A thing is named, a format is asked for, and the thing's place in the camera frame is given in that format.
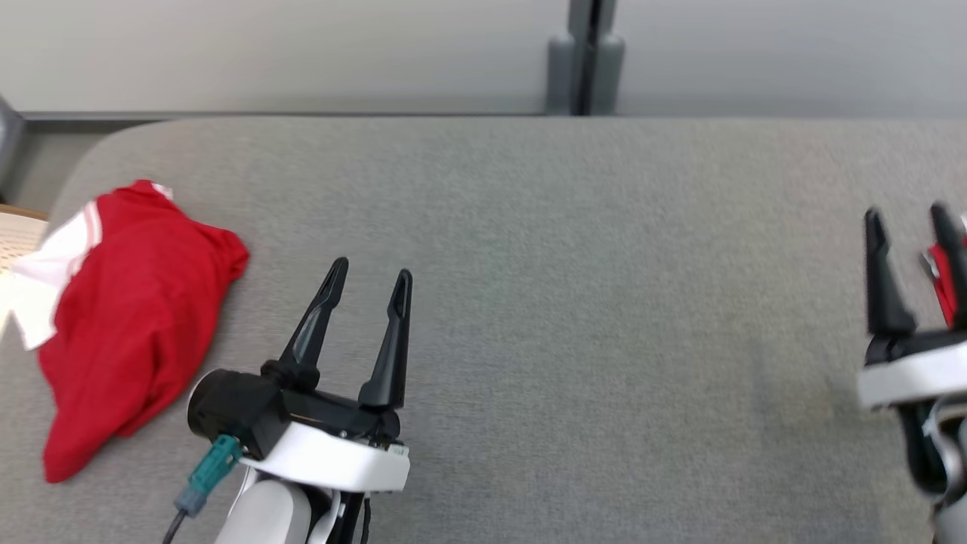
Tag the dark grey partition post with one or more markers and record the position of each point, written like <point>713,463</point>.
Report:
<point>593,53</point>

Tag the folded red garment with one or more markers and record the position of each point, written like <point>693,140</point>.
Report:
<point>943,283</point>

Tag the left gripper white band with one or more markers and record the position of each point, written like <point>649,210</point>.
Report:
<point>332,457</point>

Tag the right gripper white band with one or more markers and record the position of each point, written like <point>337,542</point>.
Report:
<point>918,374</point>

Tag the grey metal tube frame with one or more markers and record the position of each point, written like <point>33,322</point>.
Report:
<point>9,136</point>

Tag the cream perforated laundry basket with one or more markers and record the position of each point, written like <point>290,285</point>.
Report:
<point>19,234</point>

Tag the teal left camera connector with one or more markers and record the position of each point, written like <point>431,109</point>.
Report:
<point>211,472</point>

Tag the red Bulls jersey white sleeves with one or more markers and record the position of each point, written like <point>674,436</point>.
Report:
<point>136,317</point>

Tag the grey cylinder post foot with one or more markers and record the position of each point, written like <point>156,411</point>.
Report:
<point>560,75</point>
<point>610,75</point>

